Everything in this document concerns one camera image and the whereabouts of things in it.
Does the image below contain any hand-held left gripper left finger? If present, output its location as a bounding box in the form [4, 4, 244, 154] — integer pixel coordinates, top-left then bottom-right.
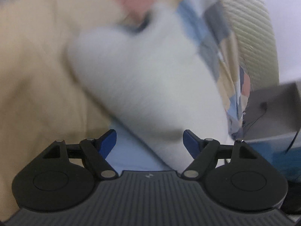
[40, 129, 117, 180]

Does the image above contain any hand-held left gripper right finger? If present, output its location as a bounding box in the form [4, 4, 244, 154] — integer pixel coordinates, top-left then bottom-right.
[181, 129, 260, 180]

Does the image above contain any white striped knit sweater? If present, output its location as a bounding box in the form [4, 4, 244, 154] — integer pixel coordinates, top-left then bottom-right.
[66, 0, 230, 171]

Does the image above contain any grey wardrobe cabinet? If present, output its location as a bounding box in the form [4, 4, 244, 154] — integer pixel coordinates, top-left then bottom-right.
[243, 81, 301, 143]

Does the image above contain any checkered patchwork quilt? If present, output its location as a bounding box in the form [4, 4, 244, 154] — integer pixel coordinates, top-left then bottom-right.
[0, 0, 253, 219]

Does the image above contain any black charger cable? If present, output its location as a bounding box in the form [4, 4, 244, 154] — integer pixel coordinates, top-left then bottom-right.
[242, 102, 268, 134]

